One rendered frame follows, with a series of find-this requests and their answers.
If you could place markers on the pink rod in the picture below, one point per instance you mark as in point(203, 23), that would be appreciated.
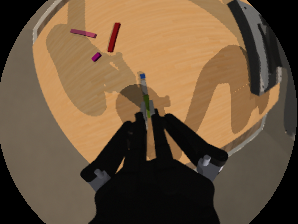
point(85, 33)

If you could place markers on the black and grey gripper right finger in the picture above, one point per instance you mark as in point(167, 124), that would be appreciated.
point(208, 159)

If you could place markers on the small blue cube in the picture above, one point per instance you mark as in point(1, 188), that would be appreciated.
point(142, 76)

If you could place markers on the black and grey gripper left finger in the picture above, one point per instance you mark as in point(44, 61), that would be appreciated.
point(114, 152)

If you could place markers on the small magenta block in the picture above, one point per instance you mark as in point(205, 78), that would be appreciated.
point(96, 56)

